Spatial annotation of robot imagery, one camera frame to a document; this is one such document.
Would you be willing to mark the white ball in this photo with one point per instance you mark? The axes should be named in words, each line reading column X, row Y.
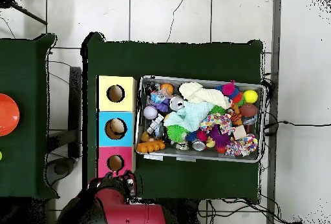
column 150, row 112

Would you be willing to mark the small orange basketball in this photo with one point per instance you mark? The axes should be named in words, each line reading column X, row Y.
column 167, row 88

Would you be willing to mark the orange rubber toy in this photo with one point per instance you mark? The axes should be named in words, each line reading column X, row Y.
column 150, row 146

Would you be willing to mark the green side table cloth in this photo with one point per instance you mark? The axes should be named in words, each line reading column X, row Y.
column 31, row 69

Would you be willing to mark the mint green cloth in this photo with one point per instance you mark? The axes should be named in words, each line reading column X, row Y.
column 194, row 115

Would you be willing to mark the pink spiky ball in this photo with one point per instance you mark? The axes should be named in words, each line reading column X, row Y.
column 228, row 88

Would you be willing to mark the cream yellow cloth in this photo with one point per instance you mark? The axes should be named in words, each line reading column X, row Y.
column 207, row 96

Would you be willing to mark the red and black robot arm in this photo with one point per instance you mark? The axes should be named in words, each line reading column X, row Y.
column 124, row 211

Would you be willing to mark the green spiky ball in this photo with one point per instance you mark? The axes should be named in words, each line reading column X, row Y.
column 177, row 133

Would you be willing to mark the wooden box with three holes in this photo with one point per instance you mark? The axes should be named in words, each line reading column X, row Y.
column 103, row 109

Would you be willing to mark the polka dot cloth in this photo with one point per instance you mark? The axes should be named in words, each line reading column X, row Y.
column 220, row 122

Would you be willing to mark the orange disc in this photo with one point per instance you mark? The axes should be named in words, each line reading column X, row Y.
column 8, row 114

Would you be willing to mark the brown toy football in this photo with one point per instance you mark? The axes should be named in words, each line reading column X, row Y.
column 249, row 110

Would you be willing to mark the clear mesh bin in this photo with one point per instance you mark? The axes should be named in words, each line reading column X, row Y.
column 201, row 157

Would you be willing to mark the silver can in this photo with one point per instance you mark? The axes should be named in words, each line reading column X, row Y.
column 177, row 102

